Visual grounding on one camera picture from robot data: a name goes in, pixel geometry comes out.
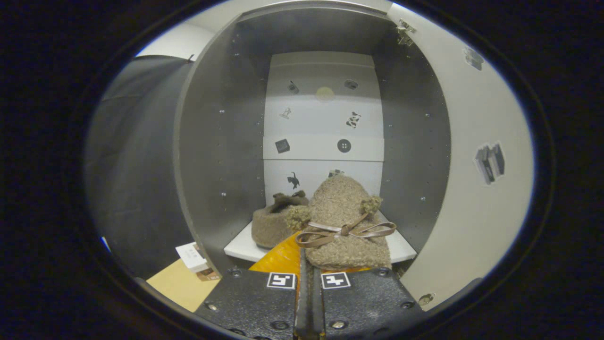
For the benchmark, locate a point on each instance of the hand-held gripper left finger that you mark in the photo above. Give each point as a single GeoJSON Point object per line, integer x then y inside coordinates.
{"type": "Point", "coordinates": [302, 311]}

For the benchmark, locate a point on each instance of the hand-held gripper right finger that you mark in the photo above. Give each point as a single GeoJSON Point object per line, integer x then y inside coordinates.
{"type": "Point", "coordinates": [316, 311]}

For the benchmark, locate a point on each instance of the brown fuzzy slipper shoe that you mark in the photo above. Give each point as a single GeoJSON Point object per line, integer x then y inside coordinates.
{"type": "Point", "coordinates": [339, 203]}
{"type": "Point", "coordinates": [271, 226]}

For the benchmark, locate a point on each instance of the beige shoe cabinet door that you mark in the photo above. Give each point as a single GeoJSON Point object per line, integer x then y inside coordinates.
{"type": "Point", "coordinates": [472, 212]}

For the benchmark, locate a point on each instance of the grey shoe cabinet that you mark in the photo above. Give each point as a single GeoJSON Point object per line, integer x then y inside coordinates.
{"type": "Point", "coordinates": [222, 141]}

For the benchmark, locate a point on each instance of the brown book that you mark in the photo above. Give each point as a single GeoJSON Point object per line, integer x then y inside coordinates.
{"type": "Point", "coordinates": [208, 274]}

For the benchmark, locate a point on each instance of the black backdrop cloth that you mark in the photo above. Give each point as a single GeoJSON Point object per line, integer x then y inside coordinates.
{"type": "Point", "coordinates": [137, 165]}

